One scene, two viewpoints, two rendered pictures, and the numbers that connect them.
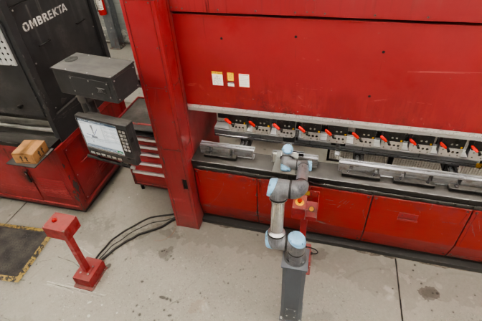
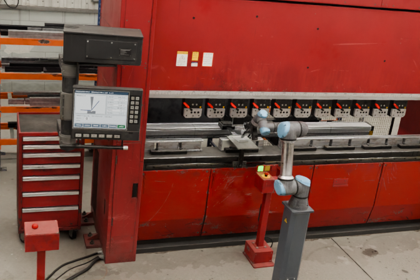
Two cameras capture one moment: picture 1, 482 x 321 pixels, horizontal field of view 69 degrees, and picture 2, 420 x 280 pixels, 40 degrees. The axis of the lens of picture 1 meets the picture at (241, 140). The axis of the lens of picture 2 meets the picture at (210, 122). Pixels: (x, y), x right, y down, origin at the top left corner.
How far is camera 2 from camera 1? 2.93 m
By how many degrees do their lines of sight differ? 38
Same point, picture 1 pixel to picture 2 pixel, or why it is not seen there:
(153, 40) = (146, 13)
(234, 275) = not seen: outside the picture
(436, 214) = (360, 174)
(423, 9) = not seen: outside the picture
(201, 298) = not seen: outside the picture
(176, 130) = (143, 115)
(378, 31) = (314, 12)
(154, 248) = not seen: outside the picture
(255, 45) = (223, 24)
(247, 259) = (209, 270)
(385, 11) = not seen: outside the picture
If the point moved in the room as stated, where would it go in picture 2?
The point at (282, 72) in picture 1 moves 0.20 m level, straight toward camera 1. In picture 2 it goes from (242, 49) to (255, 55)
